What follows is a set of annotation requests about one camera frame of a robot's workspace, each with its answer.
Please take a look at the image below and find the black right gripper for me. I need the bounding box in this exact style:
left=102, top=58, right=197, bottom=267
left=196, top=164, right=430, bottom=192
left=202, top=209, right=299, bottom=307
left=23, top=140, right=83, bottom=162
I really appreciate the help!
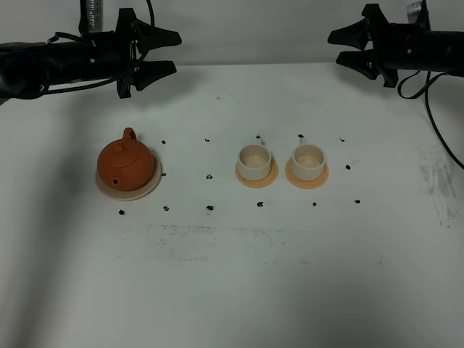
left=328, top=4, right=427, bottom=88

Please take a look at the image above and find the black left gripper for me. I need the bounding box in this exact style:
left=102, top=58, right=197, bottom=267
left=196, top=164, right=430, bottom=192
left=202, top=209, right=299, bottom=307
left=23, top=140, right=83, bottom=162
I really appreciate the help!
left=72, top=8, right=182, bottom=99

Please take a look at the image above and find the brown clay teapot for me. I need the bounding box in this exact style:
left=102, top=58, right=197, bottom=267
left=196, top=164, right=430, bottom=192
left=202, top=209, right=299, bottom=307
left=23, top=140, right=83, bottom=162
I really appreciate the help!
left=97, top=128, right=155, bottom=191

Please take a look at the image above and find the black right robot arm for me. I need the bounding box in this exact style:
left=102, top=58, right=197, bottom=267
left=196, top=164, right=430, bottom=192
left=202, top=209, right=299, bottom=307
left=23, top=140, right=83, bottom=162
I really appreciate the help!
left=328, top=1, right=463, bottom=88

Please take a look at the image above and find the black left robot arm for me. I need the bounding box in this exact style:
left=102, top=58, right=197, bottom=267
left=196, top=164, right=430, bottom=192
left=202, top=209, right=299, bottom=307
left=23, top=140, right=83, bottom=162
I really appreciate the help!
left=1, top=1, right=182, bottom=102

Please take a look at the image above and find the beige round teapot coaster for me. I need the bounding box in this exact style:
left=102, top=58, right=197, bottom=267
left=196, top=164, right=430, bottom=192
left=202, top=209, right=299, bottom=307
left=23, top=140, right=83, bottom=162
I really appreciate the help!
left=95, top=156, right=162, bottom=202

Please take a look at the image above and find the right white teacup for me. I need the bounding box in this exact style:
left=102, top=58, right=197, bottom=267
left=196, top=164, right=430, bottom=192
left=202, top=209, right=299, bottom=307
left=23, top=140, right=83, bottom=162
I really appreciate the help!
left=290, top=138, right=327, bottom=181

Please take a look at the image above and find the white teacup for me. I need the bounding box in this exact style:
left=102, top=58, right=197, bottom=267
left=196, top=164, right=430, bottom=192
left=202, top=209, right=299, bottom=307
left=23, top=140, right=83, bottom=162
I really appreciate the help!
left=290, top=138, right=327, bottom=181
left=237, top=138, right=272, bottom=181

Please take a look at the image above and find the right orange cup coaster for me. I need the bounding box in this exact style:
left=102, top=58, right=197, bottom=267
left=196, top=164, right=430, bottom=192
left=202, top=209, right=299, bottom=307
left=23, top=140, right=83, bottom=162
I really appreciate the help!
left=285, top=159, right=329, bottom=189

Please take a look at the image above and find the orange cup coaster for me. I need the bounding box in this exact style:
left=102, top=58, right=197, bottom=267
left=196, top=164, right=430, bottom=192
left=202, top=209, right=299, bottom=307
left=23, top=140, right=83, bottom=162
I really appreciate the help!
left=235, top=159, right=278, bottom=189
left=285, top=159, right=329, bottom=189

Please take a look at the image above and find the left white teacup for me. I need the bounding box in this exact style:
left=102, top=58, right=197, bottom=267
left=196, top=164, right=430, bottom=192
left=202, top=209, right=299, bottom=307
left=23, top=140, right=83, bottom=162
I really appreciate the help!
left=237, top=138, right=272, bottom=181

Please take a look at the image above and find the left orange cup coaster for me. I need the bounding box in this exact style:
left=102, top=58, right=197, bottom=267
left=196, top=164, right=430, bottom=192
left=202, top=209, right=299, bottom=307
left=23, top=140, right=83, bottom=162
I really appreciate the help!
left=235, top=159, right=278, bottom=189

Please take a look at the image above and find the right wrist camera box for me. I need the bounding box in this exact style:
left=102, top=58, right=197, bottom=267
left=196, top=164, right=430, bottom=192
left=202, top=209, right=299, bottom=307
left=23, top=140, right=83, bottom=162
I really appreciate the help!
left=406, top=0, right=430, bottom=30

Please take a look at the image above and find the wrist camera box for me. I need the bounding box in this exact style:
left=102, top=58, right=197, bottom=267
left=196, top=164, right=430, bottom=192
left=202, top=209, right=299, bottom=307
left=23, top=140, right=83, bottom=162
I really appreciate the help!
left=78, top=0, right=103, bottom=34
left=406, top=0, right=430, bottom=30

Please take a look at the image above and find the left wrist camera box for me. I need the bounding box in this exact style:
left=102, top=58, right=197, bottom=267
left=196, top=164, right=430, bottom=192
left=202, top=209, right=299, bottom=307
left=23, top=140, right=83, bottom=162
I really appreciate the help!
left=78, top=0, right=103, bottom=34

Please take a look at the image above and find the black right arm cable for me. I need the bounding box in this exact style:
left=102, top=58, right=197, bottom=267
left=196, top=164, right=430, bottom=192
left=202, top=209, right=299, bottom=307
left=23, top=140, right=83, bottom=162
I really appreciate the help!
left=397, top=0, right=464, bottom=172

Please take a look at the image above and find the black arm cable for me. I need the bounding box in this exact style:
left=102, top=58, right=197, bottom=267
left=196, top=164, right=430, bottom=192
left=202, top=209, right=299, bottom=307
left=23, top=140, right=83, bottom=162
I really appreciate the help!
left=397, top=0, right=464, bottom=172
left=46, top=0, right=156, bottom=96

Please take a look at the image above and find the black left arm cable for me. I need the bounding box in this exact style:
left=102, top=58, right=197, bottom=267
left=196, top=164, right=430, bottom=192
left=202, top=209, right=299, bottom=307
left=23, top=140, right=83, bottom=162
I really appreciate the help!
left=46, top=0, right=156, bottom=96

